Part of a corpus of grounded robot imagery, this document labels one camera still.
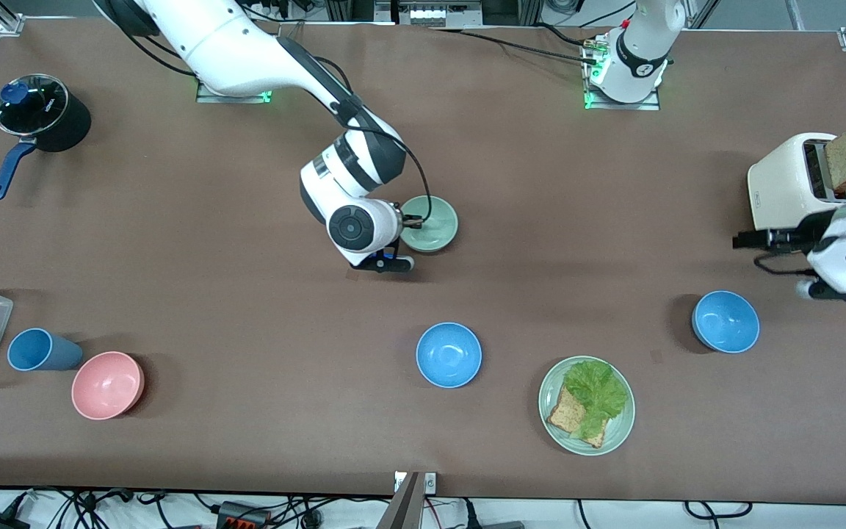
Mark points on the green bowl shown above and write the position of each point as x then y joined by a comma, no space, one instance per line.
434,228

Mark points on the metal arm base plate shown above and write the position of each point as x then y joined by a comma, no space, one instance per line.
651,105
247,98

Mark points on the grey electronics box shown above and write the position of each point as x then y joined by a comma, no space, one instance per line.
430,13

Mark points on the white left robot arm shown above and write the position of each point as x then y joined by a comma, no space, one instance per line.
636,51

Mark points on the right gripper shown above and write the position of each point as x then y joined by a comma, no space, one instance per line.
406,219

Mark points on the dark metal post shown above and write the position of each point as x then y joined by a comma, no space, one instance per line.
401,510

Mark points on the pink bowl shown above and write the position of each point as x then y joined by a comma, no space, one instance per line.
107,386

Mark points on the blue cup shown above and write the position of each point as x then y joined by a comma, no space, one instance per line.
34,350

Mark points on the green lettuce leaf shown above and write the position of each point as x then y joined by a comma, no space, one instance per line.
599,393

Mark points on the black orange power adapter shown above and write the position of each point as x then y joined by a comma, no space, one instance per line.
243,516

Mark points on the blue bowl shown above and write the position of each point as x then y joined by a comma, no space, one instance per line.
725,322
449,355

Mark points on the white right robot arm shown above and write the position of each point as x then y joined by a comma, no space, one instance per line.
232,44

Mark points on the light green plate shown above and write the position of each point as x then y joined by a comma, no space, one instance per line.
617,430

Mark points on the white toaster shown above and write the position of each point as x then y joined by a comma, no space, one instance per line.
783,184

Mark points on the glass pot lid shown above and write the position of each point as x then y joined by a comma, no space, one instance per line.
34,106

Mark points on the small metal bracket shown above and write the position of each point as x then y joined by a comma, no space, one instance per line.
429,482

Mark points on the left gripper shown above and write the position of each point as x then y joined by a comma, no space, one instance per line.
794,237

